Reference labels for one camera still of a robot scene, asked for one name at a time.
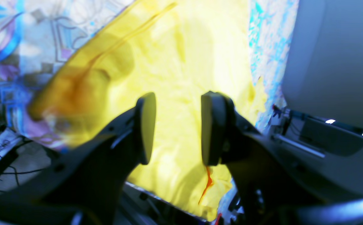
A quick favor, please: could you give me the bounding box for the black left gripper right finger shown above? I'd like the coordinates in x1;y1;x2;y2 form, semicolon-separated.
201;91;363;225

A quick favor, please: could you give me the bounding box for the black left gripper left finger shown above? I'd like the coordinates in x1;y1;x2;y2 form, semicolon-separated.
0;92;157;225

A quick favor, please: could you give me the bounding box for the yellow orange T-shirt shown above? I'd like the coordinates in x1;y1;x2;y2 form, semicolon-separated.
28;0;267;221

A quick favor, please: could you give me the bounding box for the patterned blue tile tablecloth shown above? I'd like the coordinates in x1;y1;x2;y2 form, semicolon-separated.
0;0;299;149

